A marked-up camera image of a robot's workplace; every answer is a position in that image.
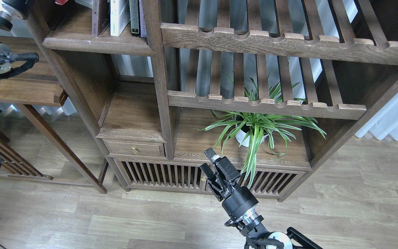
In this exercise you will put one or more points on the dark green upright book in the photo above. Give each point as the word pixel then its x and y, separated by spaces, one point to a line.
pixel 135 18

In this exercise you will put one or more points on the wooden slatted bench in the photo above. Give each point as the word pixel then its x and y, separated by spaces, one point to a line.
pixel 16 166

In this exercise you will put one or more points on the dark brown book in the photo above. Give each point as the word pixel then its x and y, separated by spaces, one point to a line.
pixel 100 17

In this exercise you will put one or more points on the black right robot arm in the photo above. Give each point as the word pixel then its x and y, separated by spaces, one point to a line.
pixel 258 237

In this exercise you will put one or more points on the white upright book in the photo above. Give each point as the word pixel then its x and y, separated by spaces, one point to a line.
pixel 119 16

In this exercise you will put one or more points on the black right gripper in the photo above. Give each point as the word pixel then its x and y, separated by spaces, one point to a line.
pixel 238 202

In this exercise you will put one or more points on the green spider plant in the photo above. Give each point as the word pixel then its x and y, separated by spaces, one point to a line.
pixel 256 126

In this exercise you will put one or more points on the dark wooden bookshelf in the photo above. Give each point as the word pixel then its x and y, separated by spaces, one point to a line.
pixel 145 99

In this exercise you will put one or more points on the red book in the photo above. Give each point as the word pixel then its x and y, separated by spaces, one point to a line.
pixel 60 2

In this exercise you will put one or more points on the wooden side table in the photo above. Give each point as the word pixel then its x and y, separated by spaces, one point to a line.
pixel 39 86

